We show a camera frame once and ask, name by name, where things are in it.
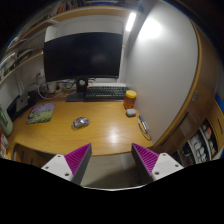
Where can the small grey earbuds case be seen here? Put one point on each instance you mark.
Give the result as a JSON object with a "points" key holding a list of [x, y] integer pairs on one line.
{"points": [[131, 112]]}

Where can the dark mechanical keyboard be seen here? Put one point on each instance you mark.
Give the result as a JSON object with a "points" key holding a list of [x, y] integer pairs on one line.
{"points": [[105, 92]]}

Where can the black monitor stand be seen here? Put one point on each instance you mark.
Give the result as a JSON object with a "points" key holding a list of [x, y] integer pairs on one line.
{"points": [[78, 94]]}

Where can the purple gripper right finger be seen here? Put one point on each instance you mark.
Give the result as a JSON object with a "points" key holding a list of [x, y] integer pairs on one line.
{"points": [[153, 166]]}

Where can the ceiling tube light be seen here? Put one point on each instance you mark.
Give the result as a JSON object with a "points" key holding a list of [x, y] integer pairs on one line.
{"points": [[130, 21]]}

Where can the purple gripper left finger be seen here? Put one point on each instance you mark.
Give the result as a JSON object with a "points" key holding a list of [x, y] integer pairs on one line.
{"points": [[72, 166]]}

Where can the wooden shoe cabinet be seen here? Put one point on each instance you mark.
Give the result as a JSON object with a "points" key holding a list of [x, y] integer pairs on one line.
{"points": [[198, 102]]}

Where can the amber jar yellow lid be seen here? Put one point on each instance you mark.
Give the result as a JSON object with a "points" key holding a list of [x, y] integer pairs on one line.
{"points": [[129, 99]]}

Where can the floral mouse pad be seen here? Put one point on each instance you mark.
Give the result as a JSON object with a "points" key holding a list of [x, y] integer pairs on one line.
{"points": [[41, 113]]}

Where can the black computer monitor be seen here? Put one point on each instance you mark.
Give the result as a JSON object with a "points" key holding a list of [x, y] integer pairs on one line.
{"points": [[88, 55]]}

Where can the silver mini computer box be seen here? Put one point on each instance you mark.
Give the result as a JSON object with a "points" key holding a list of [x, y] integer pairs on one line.
{"points": [[18, 106]]}

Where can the silver computer mouse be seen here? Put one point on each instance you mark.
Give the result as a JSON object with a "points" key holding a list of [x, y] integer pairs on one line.
{"points": [[80, 122]]}

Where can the pale green appliance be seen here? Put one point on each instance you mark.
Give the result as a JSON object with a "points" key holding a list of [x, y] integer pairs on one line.
{"points": [[5, 121]]}

